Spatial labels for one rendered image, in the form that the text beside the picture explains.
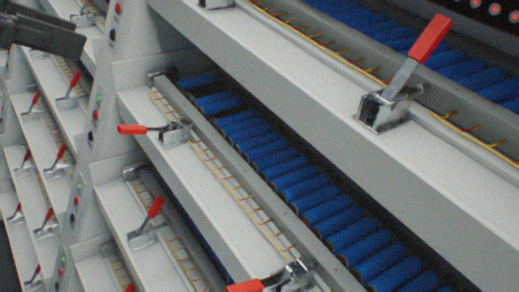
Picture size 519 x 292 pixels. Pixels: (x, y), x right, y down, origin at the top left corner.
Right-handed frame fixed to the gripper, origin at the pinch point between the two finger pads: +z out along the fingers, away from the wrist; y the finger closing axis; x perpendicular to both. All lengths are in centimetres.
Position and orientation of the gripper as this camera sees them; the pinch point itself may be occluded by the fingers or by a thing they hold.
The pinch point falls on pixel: (45, 32)
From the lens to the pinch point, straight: 52.7
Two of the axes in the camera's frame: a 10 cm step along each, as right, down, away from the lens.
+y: -5.7, -5.5, 6.1
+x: -4.8, 8.3, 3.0
